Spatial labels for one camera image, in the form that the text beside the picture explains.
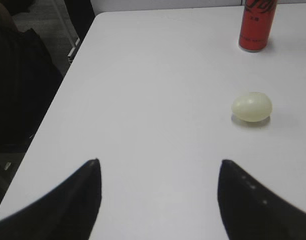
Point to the red cola can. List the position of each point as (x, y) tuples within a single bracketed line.
[(258, 16)]

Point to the dark chair beside table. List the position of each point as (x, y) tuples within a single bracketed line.
[(29, 81)]

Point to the white egg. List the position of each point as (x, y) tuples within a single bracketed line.
[(252, 107)]

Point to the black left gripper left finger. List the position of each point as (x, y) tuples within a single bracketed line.
[(68, 212)]

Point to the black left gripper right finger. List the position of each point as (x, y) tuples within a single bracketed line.
[(250, 211)]

